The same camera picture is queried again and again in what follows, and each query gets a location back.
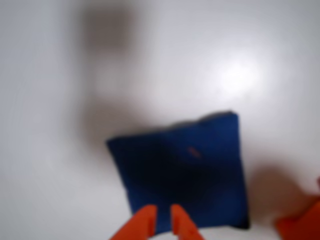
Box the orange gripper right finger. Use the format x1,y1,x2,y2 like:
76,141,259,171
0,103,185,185
170,203,206,240

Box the blue bean bag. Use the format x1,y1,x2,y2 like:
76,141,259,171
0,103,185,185
106,109,251,231

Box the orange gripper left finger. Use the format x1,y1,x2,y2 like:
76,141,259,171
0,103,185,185
109,204,158,240

